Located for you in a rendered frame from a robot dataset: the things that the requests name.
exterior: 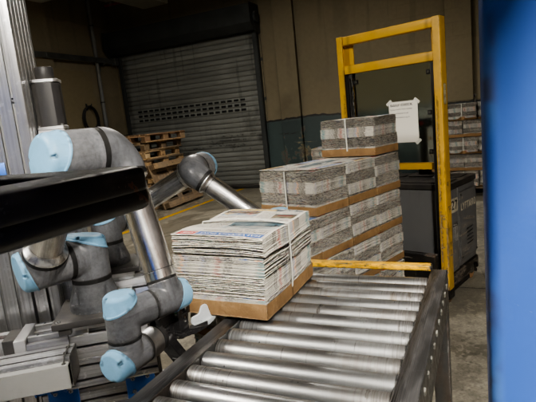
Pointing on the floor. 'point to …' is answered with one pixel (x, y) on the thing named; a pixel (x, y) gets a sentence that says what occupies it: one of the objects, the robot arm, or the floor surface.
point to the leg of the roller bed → (443, 384)
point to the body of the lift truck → (427, 225)
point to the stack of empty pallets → (157, 147)
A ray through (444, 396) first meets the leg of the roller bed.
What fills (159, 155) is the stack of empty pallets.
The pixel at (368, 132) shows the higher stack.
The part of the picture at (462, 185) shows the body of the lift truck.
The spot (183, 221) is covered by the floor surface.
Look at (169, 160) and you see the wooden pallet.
